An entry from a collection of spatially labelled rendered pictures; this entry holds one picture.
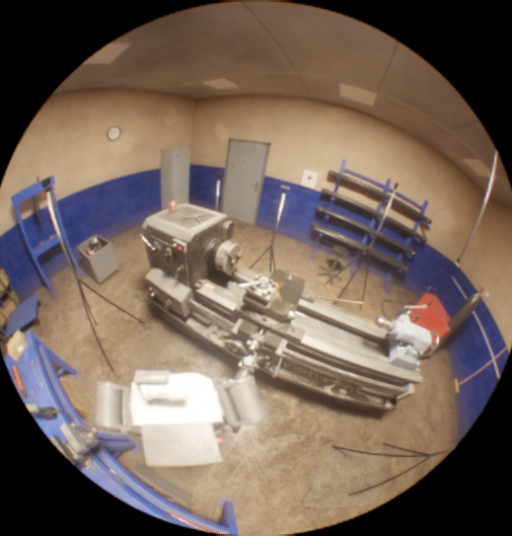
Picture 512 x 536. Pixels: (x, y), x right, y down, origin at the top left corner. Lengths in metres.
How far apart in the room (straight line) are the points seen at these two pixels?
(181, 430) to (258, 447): 1.46
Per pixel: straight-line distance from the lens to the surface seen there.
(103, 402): 0.62
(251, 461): 1.96
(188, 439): 0.54
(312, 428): 2.11
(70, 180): 4.09
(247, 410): 0.56
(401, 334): 1.55
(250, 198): 4.54
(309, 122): 4.19
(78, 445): 1.09
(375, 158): 4.11
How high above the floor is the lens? 1.91
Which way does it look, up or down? 37 degrees down
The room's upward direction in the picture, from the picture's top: 12 degrees clockwise
